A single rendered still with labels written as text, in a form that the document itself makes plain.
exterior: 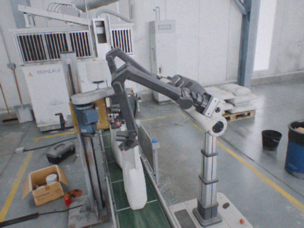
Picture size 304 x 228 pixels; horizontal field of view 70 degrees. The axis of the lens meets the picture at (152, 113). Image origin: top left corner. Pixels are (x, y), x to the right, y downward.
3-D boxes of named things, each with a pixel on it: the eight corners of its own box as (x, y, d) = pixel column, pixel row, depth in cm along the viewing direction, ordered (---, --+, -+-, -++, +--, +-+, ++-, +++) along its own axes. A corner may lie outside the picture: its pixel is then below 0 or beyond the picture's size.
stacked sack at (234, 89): (252, 94, 470) (253, 88, 464) (235, 97, 459) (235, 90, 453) (233, 88, 530) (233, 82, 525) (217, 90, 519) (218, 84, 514)
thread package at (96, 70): (109, 81, 176) (106, 60, 170) (88, 83, 172) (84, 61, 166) (107, 78, 191) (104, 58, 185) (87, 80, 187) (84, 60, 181)
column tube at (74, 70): (103, 210, 246) (74, 52, 185) (92, 213, 243) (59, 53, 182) (102, 203, 256) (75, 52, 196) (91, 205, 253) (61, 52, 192)
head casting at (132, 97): (139, 119, 216) (136, 90, 206) (114, 123, 210) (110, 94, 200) (132, 110, 243) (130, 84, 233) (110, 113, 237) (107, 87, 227)
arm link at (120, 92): (121, 81, 103) (121, 70, 111) (109, 83, 104) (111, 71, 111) (138, 138, 133) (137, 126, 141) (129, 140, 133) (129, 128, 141)
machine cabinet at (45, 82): (141, 118, 513) (134, 22, 440) (37, 135, 455) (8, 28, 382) (131, 104, 617) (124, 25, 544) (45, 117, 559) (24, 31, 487)
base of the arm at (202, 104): (206, 92, 127) (196, 110, 129) (195, 87, 124) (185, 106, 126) (213, 96, 119) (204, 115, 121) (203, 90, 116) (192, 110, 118)
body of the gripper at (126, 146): (120, 144, 146) (121, 139, 140) (132, 137, 151) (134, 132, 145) (125, 152, 144) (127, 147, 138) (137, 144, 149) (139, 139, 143)
